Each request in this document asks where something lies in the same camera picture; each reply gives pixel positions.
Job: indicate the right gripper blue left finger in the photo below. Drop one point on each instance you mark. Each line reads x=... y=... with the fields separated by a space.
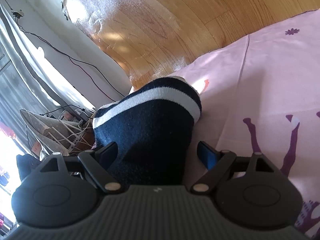
x=106 y=155

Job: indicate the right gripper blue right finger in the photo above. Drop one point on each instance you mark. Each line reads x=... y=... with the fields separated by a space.
x=207 y=155

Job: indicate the green navy white knit sweater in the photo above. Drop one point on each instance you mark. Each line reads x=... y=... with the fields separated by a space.
x=152 y=127

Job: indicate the pink printed bed sheet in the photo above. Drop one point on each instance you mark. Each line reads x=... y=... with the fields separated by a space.
x=260 y=110

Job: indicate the wood grain headboard panel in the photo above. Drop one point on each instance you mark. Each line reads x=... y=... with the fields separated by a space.
x=154 y=38

